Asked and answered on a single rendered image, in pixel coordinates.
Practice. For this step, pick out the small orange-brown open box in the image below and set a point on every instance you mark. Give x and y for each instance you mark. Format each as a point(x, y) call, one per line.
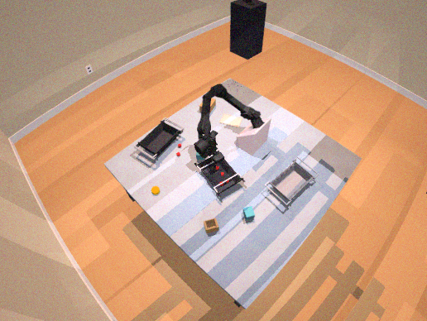
point(211, 225)

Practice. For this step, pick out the orange-brown rectangular block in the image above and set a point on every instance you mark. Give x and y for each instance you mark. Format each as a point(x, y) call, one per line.
point(212, 105)

